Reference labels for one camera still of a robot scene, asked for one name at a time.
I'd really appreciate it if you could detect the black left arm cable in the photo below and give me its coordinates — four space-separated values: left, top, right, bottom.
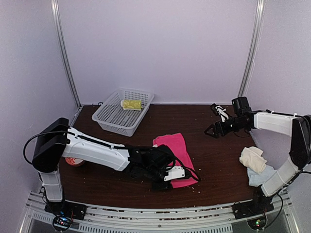
23 131 201 183

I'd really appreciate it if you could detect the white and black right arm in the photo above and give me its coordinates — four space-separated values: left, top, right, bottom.
204 97 311 215

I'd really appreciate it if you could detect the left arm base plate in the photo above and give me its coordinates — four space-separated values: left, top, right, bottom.
44 201 87 220

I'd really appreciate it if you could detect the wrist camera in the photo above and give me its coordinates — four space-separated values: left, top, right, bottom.
210 103 230 122
164 166 191 182

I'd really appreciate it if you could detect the left aluminium corner post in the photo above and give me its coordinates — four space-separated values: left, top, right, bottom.
51 0 82 108

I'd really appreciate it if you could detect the pink towel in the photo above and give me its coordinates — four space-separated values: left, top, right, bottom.
153 133 198 189

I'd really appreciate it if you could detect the green and white patterned towel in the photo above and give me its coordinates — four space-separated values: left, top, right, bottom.
121 99 142 111

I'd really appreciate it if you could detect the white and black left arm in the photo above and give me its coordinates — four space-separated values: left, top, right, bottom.
23 117 176 216

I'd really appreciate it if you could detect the red patterned bowl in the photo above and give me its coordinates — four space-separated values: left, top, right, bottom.
65 157 85 167

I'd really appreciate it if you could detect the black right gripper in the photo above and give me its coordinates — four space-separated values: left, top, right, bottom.
205 116 246 138

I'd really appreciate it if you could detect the aluminium corner post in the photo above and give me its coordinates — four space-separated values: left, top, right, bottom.
238 0 265 97
51 0 82 108

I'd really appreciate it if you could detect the right aluminium corner post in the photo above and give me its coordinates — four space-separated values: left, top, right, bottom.
238 0 265 97

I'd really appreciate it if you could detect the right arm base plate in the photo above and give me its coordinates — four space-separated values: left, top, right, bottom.
232 200 274 220

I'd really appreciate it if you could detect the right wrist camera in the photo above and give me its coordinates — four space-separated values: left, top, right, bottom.
210 103 230 122

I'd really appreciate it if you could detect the cream towel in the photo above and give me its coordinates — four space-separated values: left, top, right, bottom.
239 146 267 174

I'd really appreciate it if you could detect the light blue towel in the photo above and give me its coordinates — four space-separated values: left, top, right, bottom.
247 165 276 187

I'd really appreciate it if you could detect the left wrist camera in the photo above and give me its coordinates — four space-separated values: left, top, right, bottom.
164 166 191 182

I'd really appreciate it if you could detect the white perforated plastic basket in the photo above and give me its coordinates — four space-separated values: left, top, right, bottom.
92 88 155 137

